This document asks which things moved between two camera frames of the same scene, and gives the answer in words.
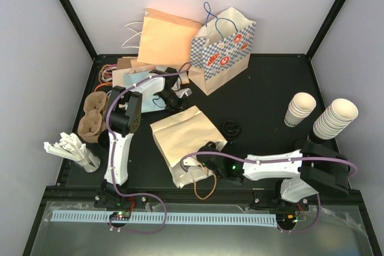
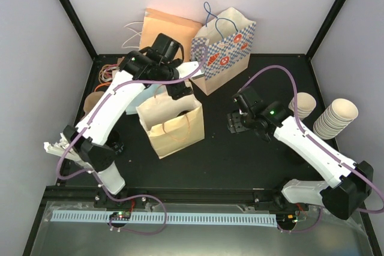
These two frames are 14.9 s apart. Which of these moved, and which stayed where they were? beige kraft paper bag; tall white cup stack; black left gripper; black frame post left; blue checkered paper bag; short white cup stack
Moved: beige kraft paper bag; black left gripper
Stayed: blue checkered paper bag; tall white cup stack; black frame post left; short white cup stack
